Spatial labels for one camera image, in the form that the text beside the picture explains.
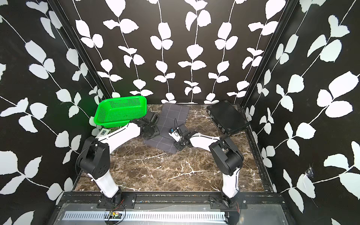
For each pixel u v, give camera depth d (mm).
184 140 841
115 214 703
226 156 498
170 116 1108
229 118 1258
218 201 730
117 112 1145
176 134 838
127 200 752
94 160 469
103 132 1009
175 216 701
